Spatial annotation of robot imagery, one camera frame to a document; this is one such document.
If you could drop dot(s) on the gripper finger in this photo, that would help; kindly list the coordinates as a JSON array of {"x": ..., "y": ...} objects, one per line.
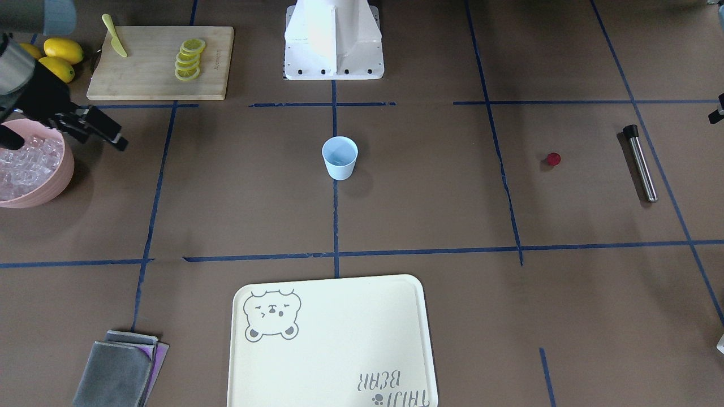
[
  {"x": 83, "y": 122},
  {"x": 716, "y": 116},
  {"x": 10, "y": 138}
]

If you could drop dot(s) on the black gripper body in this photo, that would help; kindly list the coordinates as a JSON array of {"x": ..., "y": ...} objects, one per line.
[{"x": 41, "y": 94}]

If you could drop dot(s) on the steel muddler black tip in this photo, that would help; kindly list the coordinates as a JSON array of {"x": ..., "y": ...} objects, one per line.
[{"x": 631, "y": 133}]

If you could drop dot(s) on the red strawberry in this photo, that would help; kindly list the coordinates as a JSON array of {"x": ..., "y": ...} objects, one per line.
[{"x": 553, "y": 159}]

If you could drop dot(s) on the light blue plastic cup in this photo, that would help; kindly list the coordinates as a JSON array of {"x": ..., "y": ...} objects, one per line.
[{"x": 340, "y": 154}]

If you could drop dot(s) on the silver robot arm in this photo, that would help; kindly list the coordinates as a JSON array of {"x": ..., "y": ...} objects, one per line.
[{"x": 47, "y": 17}]

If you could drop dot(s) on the pink bowl of ice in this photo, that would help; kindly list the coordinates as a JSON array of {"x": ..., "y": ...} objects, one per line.
[{"x": 40, "y": 170}]

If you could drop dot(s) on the yellow lemon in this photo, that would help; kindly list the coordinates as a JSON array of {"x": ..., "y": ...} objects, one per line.
[
  {"x": 59, "y": 67},
  {"x": 64, "y": 48},
  {"x": 32, "y": 50}
]

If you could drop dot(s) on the bamboo cutting board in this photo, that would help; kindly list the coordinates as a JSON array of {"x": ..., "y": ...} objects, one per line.
[{"x": 147, "y": 73}]

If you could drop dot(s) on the yellow plastic knife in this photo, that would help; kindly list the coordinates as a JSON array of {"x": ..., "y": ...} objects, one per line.
[{"x": 115, "y": 41}]

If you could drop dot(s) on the lemon slices stack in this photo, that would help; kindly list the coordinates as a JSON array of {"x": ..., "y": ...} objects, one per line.
[{"x": 187, "y": 63}]

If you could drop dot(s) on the folded grey cloth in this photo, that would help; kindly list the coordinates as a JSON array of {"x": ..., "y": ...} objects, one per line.
[{"x": 121, "y": 370}]

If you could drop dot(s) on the cream bear serving tray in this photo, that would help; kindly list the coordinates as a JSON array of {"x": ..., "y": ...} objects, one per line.
[{"x": 341, "y": 342}]

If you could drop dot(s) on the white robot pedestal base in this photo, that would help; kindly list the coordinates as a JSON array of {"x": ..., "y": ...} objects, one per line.
[{"x": 333, "y": 40}]

